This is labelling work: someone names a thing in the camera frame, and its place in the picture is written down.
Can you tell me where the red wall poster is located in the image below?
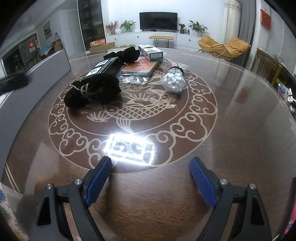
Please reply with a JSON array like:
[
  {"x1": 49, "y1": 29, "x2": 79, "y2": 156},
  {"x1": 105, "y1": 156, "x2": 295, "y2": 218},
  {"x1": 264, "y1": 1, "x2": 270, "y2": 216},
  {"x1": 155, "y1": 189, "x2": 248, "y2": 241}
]
[{"x1": 260, "y1": 9, "x2": 272, "y2": 29}]

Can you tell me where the bushy green potted plant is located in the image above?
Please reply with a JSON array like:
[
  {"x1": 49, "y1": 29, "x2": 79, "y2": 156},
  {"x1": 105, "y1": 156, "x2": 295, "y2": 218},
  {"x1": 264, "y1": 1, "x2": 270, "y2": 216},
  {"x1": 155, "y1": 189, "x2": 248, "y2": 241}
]
[{"x1": 120, "y1": 20, "x2": 137, "y2": 33}]

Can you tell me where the grey curtain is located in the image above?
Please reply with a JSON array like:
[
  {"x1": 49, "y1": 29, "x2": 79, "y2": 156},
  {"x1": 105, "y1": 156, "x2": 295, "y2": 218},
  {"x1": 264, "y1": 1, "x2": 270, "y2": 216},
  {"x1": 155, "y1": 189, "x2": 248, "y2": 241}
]
[{"x1": 238, "y1": 0, "x2": 256, "y2": 47}]

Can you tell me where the small silver foil bag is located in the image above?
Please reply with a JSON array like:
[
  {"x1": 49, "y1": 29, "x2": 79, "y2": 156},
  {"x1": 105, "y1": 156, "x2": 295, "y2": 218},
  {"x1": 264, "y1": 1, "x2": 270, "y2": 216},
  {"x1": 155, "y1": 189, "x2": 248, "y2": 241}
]
[{"x1": 117, "y1": 70, "x2": 148, "y2": 84}]

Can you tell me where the black furry hair accessory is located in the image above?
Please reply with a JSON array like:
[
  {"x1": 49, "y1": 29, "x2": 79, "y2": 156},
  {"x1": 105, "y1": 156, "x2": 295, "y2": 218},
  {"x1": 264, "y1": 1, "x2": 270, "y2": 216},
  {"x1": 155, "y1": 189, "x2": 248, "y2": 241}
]
[
  {"x1": 103, "y1": 46, "x2": 140, "y2": 65},
  {"x1": 0, "y1": 74, "x2": 29, "y2": 92}
]

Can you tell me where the black flat television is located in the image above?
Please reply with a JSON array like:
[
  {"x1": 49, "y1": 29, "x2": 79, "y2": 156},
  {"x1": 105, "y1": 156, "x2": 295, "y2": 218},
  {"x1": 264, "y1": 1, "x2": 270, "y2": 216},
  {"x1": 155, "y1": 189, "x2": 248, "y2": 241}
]
[{"x1": 139, "y1": 12, "x2": 178, "y2": 32}]

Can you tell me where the framed wall picture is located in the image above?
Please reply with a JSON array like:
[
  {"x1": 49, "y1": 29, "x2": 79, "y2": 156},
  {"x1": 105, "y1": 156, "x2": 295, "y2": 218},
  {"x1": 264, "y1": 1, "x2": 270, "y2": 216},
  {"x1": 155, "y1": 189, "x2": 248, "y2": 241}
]
[{"x1": 43, "y1": 21, "x2": 51, "y2": 39}]

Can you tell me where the red flower vase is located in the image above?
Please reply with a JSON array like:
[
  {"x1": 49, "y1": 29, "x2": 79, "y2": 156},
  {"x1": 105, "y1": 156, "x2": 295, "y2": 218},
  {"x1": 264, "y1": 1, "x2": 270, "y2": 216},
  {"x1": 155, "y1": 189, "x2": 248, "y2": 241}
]
[{"x1": 106, "y1": 21, "x2": 119, "y2": 36}]

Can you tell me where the wide-leaf green potted plant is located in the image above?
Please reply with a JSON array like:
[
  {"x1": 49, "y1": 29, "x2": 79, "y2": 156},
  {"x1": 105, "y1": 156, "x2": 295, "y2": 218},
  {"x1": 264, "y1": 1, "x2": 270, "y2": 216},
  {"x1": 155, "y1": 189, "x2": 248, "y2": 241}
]
[{"x1": 187, "y1": 20, "x2": 208, "y2": 36}]

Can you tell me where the blue and white ointment box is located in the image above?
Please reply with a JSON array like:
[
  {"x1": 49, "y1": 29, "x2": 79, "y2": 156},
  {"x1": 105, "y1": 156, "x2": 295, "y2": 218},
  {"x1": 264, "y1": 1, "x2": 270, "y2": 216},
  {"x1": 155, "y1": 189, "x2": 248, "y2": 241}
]
[
  {"x1": 138, "y1": 44, "x2": 156, "y2": 55},
  {"x1": 142, "y1": 47, "x2": 165, "y2": 61}
]

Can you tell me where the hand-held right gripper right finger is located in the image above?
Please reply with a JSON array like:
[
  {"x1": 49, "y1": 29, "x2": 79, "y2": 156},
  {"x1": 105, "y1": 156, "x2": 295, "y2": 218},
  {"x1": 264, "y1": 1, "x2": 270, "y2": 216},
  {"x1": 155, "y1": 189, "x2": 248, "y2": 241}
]
[{"x1": 189, "y1": 157, "x2": 272, "y2": 241}]

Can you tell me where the white television cabinet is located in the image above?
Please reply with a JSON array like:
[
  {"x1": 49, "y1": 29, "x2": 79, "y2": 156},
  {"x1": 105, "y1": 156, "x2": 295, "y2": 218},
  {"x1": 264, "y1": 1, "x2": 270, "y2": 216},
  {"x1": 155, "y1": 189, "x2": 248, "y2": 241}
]
[{"x1": 105, "y1": 31, "x2": 208, "y2": 48}]

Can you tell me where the brown cardboard box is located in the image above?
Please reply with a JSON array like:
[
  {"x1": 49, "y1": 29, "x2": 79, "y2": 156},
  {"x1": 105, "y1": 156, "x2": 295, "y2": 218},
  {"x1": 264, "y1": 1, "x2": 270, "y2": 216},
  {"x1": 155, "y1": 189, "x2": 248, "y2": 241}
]
[{"x1": 89, "y1": 42, "x2": 116, "y2": 53}]

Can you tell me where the dark glass display cabinet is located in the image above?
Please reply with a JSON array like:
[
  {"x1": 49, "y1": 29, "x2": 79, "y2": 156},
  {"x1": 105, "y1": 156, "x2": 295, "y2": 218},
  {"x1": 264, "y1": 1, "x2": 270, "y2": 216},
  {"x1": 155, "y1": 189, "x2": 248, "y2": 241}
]
[{"x1": 77, "y1": 0, "x2": 106, "y2": 51}]

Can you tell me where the bag of white balls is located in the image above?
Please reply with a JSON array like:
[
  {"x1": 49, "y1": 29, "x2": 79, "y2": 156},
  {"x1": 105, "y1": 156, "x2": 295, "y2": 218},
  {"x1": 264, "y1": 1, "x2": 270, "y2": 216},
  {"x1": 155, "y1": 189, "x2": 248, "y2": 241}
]
[{"x1": 162, "y1": 61, "x2": 187, "y2": 94}]

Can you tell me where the cluster of small bottles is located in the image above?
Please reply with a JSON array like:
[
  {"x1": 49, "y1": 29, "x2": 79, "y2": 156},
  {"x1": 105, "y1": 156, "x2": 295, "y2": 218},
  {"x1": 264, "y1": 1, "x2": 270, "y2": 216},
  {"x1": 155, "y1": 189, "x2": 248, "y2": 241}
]
[{"x1": 277, "y1": 82, "x2": 296, "y2": 112}]

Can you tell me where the yellow lounge chair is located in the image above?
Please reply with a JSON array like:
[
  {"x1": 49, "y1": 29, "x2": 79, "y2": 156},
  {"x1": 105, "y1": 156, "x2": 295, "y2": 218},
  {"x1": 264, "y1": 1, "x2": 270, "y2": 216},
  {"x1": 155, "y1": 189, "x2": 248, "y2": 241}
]
[{"x1": 198, "y1": 35, "x2": 252, "y2": 61}]

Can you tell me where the floral printed cloth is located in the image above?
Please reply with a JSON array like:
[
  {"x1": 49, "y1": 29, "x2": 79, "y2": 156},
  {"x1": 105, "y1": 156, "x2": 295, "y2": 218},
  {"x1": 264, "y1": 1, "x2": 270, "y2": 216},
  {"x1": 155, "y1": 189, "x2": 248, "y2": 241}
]
[{"x1": 0, "y1": 183, "x2": 28, "y2": 241}]

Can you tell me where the black flat gift box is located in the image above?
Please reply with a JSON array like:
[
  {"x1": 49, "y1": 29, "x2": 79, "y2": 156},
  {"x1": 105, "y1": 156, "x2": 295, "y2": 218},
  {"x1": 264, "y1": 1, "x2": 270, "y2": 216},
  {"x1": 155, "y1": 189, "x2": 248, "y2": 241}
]
[{"x1": 85, "y1": 57, "x2": 121, "y2": 78}]

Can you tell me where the white column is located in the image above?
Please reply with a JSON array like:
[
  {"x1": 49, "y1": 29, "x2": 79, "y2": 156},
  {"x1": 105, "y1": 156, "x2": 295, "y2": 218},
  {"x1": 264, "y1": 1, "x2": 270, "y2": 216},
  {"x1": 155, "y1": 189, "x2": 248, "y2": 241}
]
[{"x1": 224, "y1": 0, "x2": 242, "y2": 44}]

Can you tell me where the wooden chair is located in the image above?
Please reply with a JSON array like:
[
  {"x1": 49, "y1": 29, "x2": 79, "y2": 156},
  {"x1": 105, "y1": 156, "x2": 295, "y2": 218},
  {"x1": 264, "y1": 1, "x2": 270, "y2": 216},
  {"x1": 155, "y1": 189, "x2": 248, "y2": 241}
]
[{"x1": 251, "y1": 48, "x2": 283, "y2": 86}]

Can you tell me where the side table with blue cloth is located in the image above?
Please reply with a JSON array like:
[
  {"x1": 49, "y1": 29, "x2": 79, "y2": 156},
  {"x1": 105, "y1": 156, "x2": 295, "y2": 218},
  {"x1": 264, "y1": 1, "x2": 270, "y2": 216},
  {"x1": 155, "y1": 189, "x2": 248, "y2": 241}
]
[{"x1": 38, "y1": 45, "x2": 64, "y2": 61}]

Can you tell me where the orange phone case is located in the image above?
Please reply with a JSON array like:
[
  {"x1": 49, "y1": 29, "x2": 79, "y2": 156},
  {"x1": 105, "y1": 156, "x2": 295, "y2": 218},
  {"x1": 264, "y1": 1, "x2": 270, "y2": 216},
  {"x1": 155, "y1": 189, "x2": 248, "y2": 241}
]
[{"x1": 121, "y1": 57, "x2": 162, "y2": 77}]

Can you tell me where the black furry headband with pearls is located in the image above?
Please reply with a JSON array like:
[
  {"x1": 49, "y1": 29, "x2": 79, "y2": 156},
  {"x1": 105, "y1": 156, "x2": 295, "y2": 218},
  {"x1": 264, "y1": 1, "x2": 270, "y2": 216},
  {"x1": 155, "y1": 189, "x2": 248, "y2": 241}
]
[{"x1": 63, "y1": 74, "x2": 122, "y2": 108}]

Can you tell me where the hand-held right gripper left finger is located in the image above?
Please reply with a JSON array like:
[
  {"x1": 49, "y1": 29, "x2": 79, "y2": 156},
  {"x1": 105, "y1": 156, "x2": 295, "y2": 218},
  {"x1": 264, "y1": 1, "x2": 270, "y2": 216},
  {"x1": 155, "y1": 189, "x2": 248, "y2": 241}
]
[{"x1": 29, "y1": 156, "x2": 112, "y2": 241}]

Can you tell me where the wooden bench with metal legs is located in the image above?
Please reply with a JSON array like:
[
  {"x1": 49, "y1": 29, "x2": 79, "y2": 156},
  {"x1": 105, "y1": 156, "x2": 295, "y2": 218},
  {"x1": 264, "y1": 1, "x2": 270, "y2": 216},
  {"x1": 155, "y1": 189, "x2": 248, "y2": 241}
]
[{"x1": 149, "y1": 35, "x2": 174, "y2": 48}]

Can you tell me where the grey divider panel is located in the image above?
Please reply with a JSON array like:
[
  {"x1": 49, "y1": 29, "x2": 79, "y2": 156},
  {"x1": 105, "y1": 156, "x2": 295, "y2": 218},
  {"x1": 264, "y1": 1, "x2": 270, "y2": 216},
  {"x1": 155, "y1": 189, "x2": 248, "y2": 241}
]
[{"x1": 0, "y1": 48, "x2": 72, "y2": 179}]

